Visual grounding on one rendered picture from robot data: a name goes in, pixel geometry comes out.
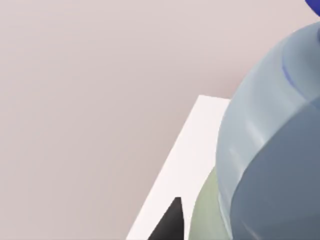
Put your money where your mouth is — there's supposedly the clear bottle with blue cap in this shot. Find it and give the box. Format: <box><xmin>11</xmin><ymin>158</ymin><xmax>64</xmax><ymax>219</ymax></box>
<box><xmin>188</xmin><ymin>0</ymin><xmax>320</xmax><ymax>240</ymax></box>

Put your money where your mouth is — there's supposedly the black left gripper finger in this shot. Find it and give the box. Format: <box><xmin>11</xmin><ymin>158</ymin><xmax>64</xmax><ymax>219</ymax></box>
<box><xmin>146</xmin><ymin>196</ymin><xmax>185</xmax><ymax>240</ymax></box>

